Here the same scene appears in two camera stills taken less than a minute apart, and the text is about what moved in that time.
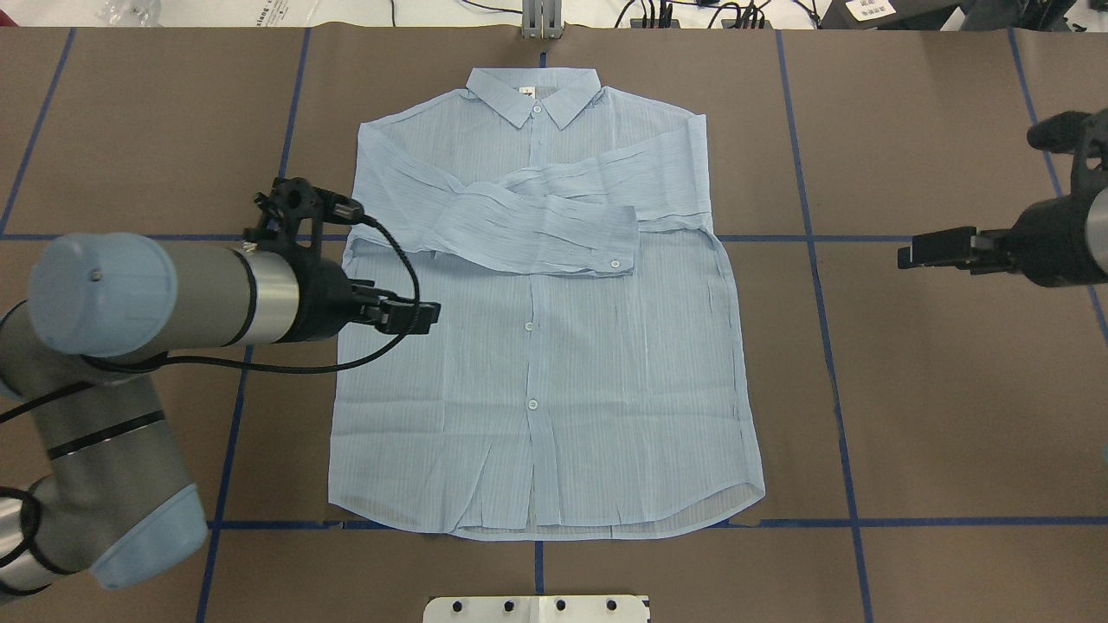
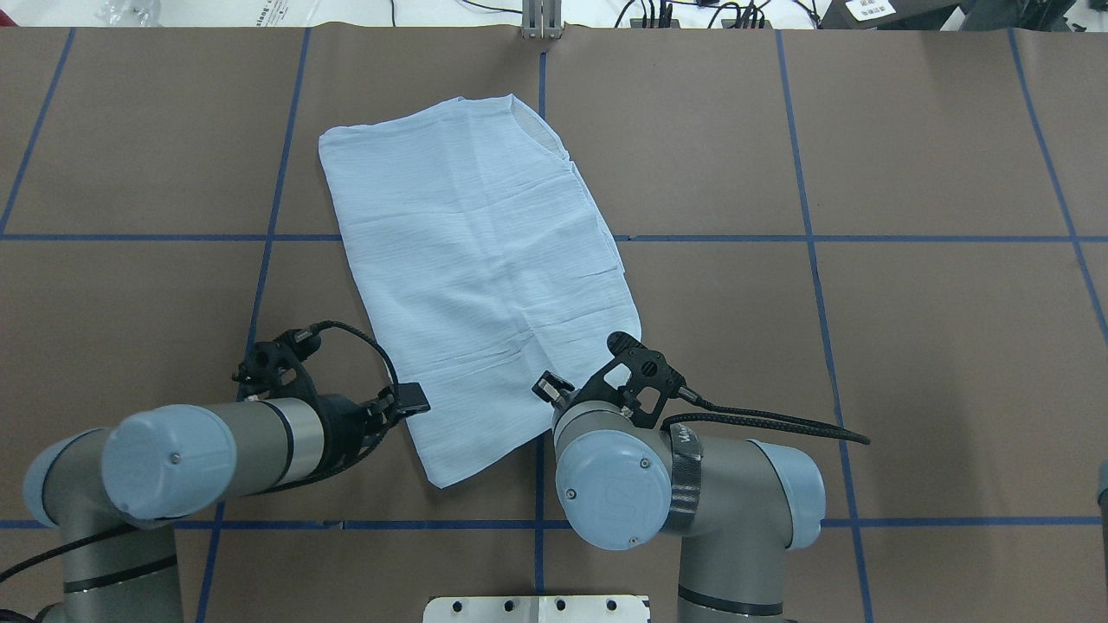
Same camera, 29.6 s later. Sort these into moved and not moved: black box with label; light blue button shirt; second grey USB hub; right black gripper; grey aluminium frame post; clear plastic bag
Moved: right black gripper; light blue button shirt
Not moved: black box with label; grey aluminium frame post; clear plastic bag; second grey USB hub
